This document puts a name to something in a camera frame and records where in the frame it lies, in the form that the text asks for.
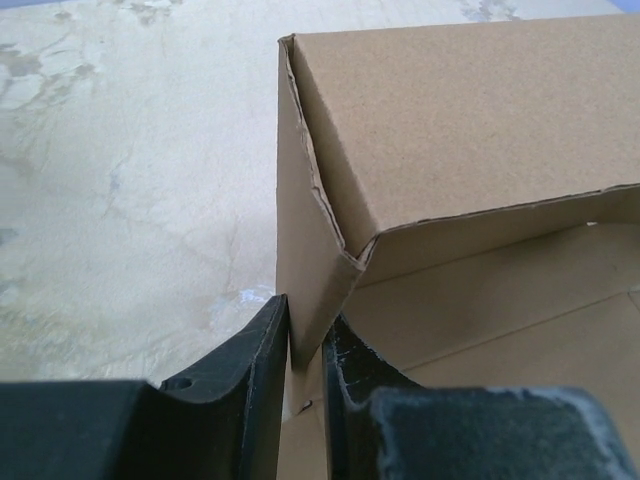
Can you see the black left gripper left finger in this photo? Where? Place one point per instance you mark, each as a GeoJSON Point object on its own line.
{"type": "Point", "coordinates": [220, 418]}

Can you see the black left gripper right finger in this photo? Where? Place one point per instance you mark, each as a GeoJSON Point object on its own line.
{"type": "Point", "coordinates": [379, 424]}

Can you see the brown cardboard box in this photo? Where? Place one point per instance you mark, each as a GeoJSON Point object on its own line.
{"type": "Point", "coordinates": [467, 197]}

